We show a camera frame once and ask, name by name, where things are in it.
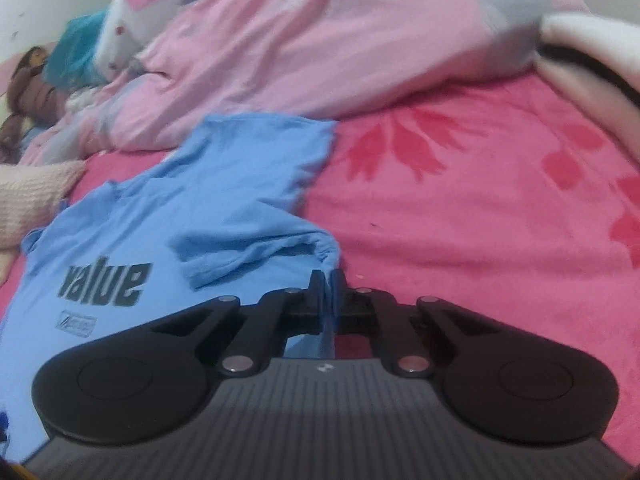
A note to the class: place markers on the pink floral blanket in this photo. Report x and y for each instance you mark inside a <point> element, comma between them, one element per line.
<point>475,220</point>

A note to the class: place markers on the pink patterned duvet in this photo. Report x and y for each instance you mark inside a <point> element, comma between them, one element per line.
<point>325,50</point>

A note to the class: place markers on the blue t-shirt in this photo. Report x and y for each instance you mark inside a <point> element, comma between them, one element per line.
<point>150,220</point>

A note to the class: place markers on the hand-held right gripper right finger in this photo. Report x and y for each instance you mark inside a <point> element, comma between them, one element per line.
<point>340,295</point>

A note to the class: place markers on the white crumpled cloth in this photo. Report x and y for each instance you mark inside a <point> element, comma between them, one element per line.
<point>80,97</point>

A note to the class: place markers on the beige cloth garment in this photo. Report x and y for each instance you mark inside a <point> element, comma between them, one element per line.
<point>6,265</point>

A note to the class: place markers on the beige checked knit sweater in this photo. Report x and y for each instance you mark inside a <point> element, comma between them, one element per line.
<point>35,195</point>

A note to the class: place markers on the teal striped cloth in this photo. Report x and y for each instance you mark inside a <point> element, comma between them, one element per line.
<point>75,50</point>

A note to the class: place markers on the brown padded jacket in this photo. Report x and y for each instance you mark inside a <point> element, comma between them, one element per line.
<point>35,90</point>

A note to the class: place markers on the white black striped blanket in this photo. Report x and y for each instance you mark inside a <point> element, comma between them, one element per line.
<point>590,30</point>

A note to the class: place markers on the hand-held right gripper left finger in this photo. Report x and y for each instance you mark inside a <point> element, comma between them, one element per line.
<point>317,295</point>

